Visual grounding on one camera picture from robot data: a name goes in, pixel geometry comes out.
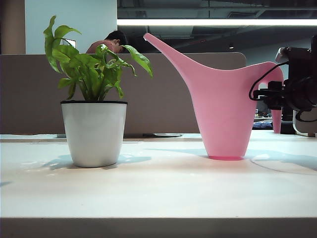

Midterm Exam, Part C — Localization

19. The long brown desk partition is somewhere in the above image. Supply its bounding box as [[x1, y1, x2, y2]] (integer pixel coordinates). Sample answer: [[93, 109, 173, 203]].
[[0, 52, 247, 136]]

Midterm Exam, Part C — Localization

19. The black round cushion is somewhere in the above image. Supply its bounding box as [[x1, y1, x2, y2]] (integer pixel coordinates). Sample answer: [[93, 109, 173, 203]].
[[279, 120, 297, 135]]

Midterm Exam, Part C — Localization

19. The flat grey monitor base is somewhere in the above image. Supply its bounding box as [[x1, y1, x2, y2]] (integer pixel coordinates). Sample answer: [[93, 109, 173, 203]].
[[143, 133, 183, 138]]

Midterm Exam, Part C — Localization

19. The pink plastic watering can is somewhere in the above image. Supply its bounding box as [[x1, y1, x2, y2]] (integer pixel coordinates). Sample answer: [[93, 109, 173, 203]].
[[143, 32, 285, 161]]

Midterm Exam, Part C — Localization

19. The blue patterned cloth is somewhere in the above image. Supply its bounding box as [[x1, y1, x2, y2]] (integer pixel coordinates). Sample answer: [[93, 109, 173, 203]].
[[252, 121, 274, 129]]

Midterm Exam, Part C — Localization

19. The white-edged brown desk partition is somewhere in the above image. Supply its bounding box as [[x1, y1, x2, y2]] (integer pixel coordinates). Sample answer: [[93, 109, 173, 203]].
[[293, 109, 317, 137]]

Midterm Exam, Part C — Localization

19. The person in pink shirt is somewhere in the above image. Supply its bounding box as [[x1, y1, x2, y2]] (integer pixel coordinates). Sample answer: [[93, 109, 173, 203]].
[[86, 30, 128, 54]]

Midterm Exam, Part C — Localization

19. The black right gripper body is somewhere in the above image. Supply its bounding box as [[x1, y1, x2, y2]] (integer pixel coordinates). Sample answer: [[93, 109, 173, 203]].
[[282, 34, 317, 112]]

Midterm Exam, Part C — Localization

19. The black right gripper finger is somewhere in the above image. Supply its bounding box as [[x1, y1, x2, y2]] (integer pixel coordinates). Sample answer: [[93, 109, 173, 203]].
[[252, 89, 284, 110], [267, 81, 285, 90]]

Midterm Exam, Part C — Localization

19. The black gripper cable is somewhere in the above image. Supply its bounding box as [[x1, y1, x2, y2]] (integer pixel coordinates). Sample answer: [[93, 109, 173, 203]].
[[249, 60, 289, 101]]

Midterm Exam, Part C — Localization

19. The white plant pot black rim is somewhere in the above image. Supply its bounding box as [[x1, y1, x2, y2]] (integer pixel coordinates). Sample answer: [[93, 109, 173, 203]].
[[60, 100, 128, 168]]

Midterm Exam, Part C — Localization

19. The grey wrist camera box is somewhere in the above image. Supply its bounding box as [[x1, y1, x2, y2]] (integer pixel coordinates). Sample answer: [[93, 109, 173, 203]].
[[275, 46, 292, 62]]

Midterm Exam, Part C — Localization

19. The green leafy plant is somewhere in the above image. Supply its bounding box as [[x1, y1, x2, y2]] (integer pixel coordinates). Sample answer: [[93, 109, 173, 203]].
[[43, 15, 154, 102]]

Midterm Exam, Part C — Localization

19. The white ceiling light strip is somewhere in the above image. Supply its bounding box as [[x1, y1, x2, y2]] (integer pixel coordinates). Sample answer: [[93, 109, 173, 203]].
[[117, 18, 317, 26]]

